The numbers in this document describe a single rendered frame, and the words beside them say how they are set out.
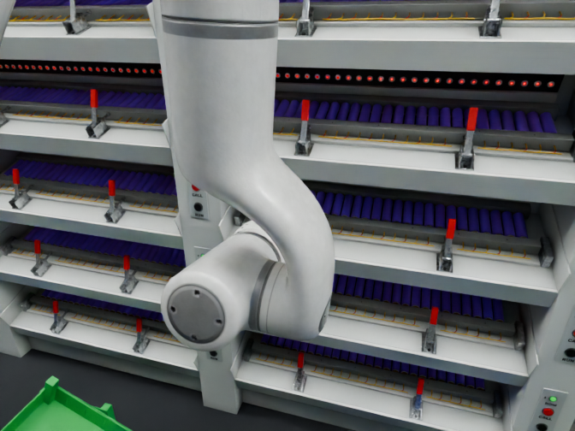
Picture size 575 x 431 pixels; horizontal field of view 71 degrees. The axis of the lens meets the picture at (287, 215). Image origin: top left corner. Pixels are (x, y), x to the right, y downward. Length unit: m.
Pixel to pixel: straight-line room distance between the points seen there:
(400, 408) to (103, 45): 0.95
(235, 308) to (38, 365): 1.12
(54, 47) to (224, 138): 0.63
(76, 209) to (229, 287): 0.72
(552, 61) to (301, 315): 0.49
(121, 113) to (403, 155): 0.57
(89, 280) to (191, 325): 0.76
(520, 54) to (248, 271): 0.48
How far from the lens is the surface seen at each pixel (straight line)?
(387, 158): 0.71
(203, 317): 0.40
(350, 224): 0.81
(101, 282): 1.13
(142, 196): 0.98
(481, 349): 0.92
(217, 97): 0.32
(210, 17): 0.31
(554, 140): 0.77
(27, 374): 1.45
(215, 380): 1.10
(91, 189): 1.06
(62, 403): 1.15
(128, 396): 1.27
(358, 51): 0.67
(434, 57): 0.67
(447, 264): 0.79
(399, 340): 0.89
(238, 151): 0.33
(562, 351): 0.89
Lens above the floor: 0.91
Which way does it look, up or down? 25 degrees down
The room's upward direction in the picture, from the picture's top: straight up
